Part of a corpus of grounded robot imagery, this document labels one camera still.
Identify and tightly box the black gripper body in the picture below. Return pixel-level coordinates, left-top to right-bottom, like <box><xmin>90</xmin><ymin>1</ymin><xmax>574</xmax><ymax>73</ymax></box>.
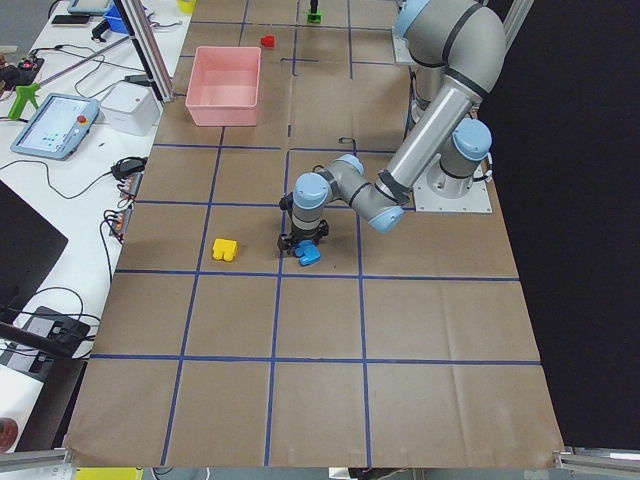
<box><xmin>277</xmin><ymin>193</ymin><xmax>329</xmax><ymax>253</ymax></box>

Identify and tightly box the blue toy block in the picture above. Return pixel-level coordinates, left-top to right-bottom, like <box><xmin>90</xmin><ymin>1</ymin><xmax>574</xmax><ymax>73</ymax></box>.
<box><xmin>294</xmin><ymin>240</ymin><xmax>321</xmax><ymax>267</ymax></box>

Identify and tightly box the yellow toy block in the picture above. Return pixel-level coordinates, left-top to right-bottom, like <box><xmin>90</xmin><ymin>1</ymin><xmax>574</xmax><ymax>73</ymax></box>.
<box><xmin>211</xmin><ymin>238</ymin><xmax>239</xmax><ymax>262</ymax></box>

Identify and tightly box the red toy block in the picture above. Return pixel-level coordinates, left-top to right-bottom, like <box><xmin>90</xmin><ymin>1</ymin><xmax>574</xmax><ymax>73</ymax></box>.
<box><xmin>260</xmin><ymin>35</ymin><xmax>277</xmax><ymax>49</ymax></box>

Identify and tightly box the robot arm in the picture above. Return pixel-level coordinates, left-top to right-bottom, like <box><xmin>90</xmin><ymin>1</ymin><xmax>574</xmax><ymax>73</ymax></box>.
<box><xmin>393</xmin><ymin>0</ymin><xmax>506</xmax><ymax>104</ymax></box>
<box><xmin>277</xmin><ymin>71</ymin><xmax>493</xmax><ymax>254</ymax></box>

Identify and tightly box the pink plastic box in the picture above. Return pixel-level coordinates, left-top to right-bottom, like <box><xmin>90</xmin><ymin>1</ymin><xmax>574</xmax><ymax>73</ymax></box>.
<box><xmin>185</xmin><ymin>46</ymin><xmax>262</xmax><ymax>127</ymax></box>

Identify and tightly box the white square box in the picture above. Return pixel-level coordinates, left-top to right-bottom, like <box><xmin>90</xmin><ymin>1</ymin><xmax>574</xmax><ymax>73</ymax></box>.
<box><xmin>100</xmin><ymin>81</ymin><xmax>160</xmax><ymax>136</ymax></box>

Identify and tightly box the green toy block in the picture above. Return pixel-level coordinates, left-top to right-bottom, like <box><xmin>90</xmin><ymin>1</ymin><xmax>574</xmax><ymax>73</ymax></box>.
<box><xmin>306</xmin><ymin>10</ymin><xmax>322</xmax><ymax>24</ymax></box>

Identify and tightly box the teach pendant tablet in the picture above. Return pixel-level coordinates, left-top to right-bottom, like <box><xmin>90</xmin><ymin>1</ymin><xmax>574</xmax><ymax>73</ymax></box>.
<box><xmin>10</xmin><ymin>93</ymin><xmax>100</xmax><ymax>160</ymax></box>

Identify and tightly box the blue plastic bin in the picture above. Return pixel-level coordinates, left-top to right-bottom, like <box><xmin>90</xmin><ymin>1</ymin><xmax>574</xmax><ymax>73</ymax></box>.
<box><xmin>103</xmin><ymin>2</ymin><xmax>129</xmax><ymax>34</ymax></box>

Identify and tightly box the green plastic clamp tool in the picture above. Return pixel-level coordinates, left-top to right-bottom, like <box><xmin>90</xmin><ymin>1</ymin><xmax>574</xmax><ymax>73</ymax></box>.
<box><xmin>8</xmin><ymin>83</ymin><xmax>41</xmax><ymax>120</ymax></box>

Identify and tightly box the black smartphone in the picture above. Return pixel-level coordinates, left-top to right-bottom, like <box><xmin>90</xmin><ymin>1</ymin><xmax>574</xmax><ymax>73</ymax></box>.
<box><xmin>51</xmin><ymin>14</ymin><xmax>91</xmax><ymax>26</ymax></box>

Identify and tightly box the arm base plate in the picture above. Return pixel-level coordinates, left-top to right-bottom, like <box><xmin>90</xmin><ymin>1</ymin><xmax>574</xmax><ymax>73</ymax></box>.
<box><xmin>413</xmin><ymin>166</ymin><xmax>493</xmax><ymax>214</ymax></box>

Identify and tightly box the aluminium frame post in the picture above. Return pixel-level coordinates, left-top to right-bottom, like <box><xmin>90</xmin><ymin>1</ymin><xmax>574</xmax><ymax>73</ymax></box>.
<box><xmin>114</xmin><ymin>0</ymin><xmax>175</xmax><ymax>103</ymax></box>

